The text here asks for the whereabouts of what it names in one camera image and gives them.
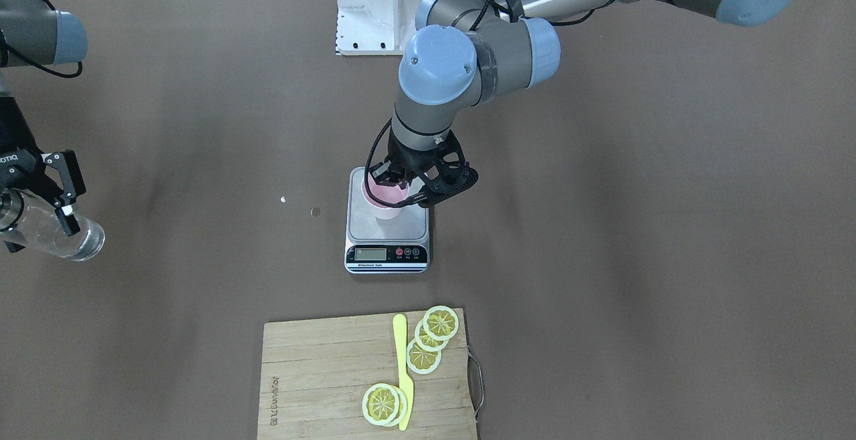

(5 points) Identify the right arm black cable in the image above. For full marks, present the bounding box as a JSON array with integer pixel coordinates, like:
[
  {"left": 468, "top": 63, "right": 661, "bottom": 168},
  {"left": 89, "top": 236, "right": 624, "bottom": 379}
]
[{"left": 0, "top": 0, "right": 83, "bottom": 80}]

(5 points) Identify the yellow plastic knife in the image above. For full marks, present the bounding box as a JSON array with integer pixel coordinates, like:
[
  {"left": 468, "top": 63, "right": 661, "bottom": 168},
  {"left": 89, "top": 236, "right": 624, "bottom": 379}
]
[{"left": 393, "top": 313, "right": 415, "bottom": 431}]

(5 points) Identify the pink plastic cup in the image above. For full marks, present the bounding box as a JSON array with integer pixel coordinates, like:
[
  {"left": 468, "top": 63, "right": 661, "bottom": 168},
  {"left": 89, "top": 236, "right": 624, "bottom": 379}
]
[{"left": 362, "top": 173, "right": 409, "bottom": 220}]

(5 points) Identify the bamboo cutting board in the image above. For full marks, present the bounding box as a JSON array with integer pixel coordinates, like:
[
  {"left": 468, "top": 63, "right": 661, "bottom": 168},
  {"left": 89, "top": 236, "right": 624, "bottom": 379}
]
[{"left": 257, "top": 312, "right": 479, "bottom": 439}]

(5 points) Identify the digital kitchen scale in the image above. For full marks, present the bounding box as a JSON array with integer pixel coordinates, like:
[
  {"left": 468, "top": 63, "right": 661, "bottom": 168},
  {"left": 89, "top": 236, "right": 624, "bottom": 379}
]
[{"left": 344, "top": 167, "right": 431, "bottom": 273}]

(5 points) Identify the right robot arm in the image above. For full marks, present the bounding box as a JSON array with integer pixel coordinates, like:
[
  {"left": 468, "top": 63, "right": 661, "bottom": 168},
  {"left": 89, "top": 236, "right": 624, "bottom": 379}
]
[{"left": 1, "top": 0, "right": 88, "bottom": 237}]

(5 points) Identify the lemon slice under top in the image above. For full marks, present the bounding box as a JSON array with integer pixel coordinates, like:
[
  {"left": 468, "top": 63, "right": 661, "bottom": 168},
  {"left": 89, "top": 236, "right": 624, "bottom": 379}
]
[{"left": 386, "top": 386, "right": 409, "bottom": 427}]

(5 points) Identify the glass sauce bottle metal spout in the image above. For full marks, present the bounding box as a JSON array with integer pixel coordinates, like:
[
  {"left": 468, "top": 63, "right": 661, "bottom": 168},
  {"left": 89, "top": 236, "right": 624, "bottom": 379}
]
[{"left": 1, "top": 189, "right": 105, "bottom": 262}]

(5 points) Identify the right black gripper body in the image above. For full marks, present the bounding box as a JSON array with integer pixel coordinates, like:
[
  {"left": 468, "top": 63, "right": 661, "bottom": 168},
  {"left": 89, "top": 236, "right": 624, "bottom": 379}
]
[{"left": 1, "top": 96, "right": 51, "bottom": 231}]

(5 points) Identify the lemon slice middle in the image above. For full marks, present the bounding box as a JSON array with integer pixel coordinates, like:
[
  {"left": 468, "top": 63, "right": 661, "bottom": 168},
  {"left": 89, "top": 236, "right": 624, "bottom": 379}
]
[{"left": 415, "top": 319, "right": 449, "bottom": 352}]

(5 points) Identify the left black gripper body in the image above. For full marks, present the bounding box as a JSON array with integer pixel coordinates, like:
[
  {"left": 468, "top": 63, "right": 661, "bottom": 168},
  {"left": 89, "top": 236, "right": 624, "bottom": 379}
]
[{"left": 387, "top": 132, "right": 462, "bottom": 180}]

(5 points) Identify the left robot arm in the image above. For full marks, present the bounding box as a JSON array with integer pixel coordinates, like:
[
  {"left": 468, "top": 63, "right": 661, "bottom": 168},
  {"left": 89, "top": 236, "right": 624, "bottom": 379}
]
[{"left": 363, "top": 0, "right": 792, "bottom": 209}]

